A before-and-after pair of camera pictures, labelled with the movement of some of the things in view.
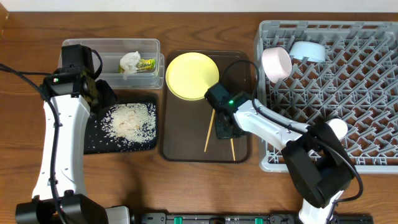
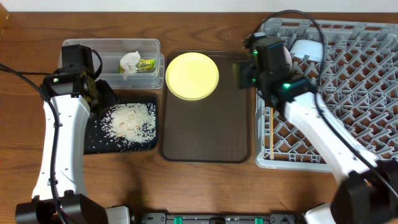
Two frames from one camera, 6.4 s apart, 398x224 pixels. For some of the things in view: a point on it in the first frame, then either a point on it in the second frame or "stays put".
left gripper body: x=104 y=94 stays put
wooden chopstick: x=232 y=149 to x=272 y=132
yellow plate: x=189 y=74 stays put
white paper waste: x=129 y=61 stays put
